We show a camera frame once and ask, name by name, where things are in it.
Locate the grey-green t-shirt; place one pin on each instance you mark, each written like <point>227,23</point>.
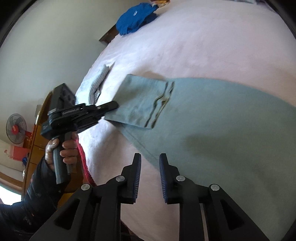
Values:
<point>221,132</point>

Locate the blue garment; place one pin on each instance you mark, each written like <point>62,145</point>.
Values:
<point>135,18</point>

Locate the left forearm black sleeve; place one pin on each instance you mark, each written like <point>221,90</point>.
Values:
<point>21,220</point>

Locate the left hand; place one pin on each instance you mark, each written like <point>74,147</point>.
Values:
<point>70,153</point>

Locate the pink bed sheet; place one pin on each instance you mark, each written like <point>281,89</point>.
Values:
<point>247,44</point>

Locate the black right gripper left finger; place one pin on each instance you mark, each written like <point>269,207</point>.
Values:
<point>125,186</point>

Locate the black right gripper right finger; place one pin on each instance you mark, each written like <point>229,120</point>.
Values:
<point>175,187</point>

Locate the red standing fan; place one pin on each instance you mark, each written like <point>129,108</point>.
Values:
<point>16,129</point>

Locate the wooden cabinet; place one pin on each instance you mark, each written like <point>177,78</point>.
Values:
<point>37,144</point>

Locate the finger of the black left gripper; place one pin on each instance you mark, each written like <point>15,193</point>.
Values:
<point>107,107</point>

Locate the red bed skirt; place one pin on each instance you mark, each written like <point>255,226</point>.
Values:
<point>87,178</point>

